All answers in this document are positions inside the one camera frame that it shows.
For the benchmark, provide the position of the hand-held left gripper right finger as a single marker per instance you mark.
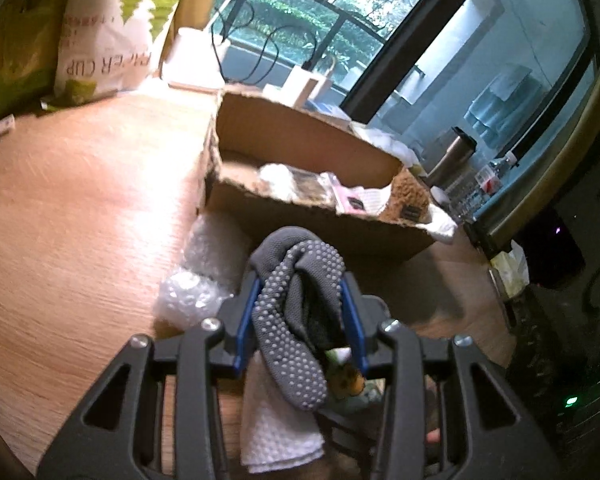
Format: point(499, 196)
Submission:
point(352, 320)

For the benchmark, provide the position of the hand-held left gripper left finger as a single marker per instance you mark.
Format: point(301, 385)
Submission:
point(247, 310)

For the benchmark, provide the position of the grey dotted sock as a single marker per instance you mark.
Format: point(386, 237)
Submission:
point(290, 330)

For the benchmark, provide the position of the brown plush pad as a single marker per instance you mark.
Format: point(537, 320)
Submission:
point(405, 197)

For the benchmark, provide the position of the cardboard box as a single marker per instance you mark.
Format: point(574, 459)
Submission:
point(300, 135)

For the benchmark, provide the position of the clear bubble wrap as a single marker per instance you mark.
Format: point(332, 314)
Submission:
point(200, 280)

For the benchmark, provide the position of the small green yellow toy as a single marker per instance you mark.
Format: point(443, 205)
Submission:
point(350, 380)

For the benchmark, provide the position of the pink packet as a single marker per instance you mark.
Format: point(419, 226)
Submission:
point(350, 200)

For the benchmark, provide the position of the large white waffle cloth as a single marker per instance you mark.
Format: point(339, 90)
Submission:
point(440, 227)

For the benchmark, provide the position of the small white waffle cloth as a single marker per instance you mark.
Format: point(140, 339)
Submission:
point(280, 435)

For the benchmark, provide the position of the white fluffy cloth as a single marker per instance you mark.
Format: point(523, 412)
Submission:
point(280, 180)

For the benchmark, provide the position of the dark brown cloth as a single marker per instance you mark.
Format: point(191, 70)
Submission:
point(307, 182)

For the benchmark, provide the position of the yellow tissue pack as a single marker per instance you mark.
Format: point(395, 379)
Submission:
point(510, 270)

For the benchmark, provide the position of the clear water bottle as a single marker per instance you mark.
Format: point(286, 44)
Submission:
point(482, 182)

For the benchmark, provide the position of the steel tumbler black lid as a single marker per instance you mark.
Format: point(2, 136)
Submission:
point(452, 157)

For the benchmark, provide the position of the black case green light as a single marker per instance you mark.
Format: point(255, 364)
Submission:
point(570, 400)

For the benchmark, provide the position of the blue hanging towel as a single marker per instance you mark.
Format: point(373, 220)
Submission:
point(490, 115)

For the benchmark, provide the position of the white paper cup pack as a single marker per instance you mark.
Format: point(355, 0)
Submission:
point(105, 35)

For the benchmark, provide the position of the black balcony railing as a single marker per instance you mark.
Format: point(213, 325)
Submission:
point(305, 5)

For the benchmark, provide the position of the yellow green snack bag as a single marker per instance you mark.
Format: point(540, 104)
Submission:
point(10, 45)

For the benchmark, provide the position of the black window frame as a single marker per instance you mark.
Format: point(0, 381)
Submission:
point(410, 25)

